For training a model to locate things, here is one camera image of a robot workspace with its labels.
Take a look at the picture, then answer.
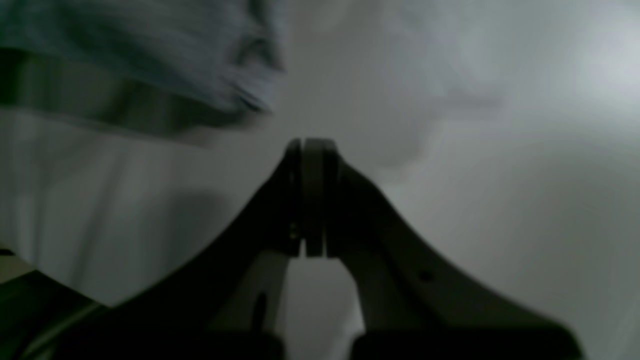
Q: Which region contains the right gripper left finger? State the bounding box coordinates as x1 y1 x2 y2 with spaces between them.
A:
51 139 302 360

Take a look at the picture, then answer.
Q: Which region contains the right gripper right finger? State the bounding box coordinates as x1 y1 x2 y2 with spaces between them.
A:
302 138 583 360

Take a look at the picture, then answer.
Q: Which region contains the grey T-shirt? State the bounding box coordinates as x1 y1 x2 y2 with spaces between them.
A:
1 0 291 138

